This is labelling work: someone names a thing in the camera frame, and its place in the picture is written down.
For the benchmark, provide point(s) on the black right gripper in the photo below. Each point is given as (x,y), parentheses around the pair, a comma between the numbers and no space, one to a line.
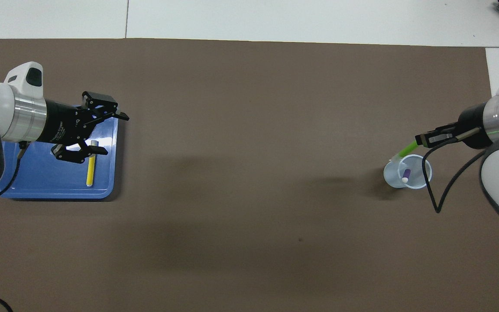
(472,123)

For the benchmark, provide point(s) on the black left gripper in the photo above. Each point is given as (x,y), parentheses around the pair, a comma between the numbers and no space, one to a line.
(61,123)

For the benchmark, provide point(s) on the green highlighter pen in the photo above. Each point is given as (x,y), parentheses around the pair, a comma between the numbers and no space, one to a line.
(403,151)

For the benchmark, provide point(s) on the yellow highlighter pen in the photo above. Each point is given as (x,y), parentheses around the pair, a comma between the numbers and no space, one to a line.
(90,173)

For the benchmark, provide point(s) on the purple highlighter pen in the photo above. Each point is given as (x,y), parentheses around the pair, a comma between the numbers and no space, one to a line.
(406,174)

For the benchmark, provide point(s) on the blue plastic tray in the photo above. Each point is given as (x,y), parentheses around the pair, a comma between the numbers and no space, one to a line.
(50,182)

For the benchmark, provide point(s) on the translucent plastic pen cup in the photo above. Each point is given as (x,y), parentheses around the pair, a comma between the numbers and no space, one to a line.
(390,175)

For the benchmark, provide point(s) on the brown table mat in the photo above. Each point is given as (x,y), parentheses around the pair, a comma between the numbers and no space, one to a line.
(249,130)

